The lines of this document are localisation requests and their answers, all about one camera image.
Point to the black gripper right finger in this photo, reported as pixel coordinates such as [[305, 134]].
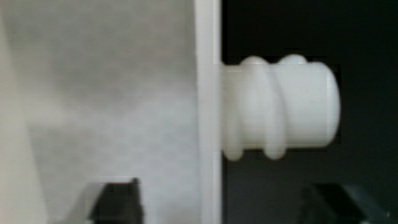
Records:
[[337, 204]]

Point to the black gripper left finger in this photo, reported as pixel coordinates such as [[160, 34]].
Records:
[[117, 207]]

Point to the white cabinet body box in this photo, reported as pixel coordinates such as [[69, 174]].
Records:
[[110, 57]]

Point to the white cabinet top with knob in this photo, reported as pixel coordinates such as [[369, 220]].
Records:
[[281, 106]]

